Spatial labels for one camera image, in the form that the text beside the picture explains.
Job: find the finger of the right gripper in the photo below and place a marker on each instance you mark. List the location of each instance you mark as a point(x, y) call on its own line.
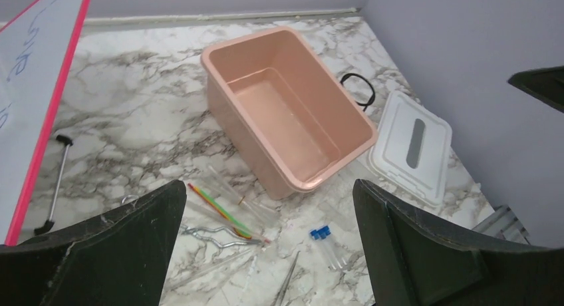
point(546, 85)

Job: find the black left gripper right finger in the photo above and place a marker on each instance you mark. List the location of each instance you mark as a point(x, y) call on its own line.
point(416, 258)

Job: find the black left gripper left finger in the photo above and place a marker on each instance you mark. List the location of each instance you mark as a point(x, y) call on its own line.
point(120, 257)

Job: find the bundle of clear pipettes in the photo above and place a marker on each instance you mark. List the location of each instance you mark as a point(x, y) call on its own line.
point(221, 191)

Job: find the green red yellow stirring rods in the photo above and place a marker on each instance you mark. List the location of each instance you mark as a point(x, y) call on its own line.
point(240, 227)

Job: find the metal crucible tongs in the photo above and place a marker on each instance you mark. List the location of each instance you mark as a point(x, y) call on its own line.
point(222, 237)

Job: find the two blue capped vials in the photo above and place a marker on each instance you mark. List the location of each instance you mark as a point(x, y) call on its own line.
point(330, 250)

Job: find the whiteboard metal leg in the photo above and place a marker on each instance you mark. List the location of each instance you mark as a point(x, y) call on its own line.
point(50, 221)

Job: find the white plastic lid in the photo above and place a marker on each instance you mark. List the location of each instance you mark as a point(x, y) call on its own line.
point(412, 149)

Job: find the metal tweezers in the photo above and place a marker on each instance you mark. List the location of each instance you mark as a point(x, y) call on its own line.
point(284, 287)

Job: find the pink plastic bin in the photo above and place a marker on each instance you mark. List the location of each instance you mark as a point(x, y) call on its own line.
point(291, 121)

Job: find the red framed whiteboard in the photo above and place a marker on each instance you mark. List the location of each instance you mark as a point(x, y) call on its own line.
point(37, 48)

